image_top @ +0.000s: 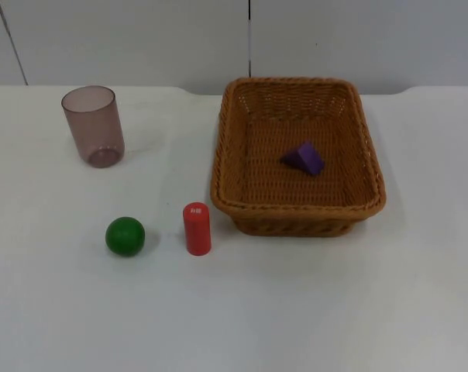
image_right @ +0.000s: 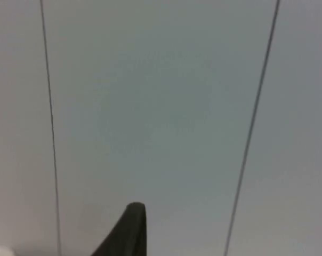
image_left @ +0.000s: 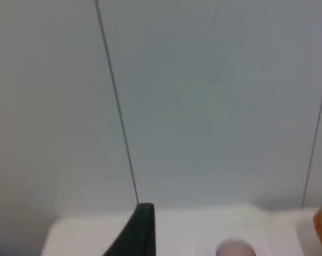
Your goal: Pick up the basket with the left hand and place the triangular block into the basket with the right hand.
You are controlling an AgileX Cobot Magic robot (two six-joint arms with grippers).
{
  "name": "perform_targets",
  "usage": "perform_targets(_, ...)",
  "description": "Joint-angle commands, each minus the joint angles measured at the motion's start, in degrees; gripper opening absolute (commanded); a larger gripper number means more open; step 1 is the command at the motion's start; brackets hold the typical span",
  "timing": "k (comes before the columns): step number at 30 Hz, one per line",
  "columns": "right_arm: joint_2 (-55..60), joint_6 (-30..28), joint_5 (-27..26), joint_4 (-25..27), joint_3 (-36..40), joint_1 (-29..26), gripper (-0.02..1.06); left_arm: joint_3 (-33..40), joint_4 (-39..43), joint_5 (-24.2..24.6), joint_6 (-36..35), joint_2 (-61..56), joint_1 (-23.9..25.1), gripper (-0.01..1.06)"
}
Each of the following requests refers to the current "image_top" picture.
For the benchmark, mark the red cylinder block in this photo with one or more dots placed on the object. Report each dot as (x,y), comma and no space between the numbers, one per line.
(197,229)

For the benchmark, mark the pale brown wicker basket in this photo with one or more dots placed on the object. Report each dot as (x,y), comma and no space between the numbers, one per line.
(296,193)

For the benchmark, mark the purple triangular block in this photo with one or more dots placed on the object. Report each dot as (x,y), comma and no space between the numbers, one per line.
(305,159)

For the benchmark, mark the clear cup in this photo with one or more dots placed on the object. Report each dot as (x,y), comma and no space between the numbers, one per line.
(94,128)

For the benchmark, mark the green ball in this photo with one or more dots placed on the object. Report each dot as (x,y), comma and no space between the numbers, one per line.
(124,236)

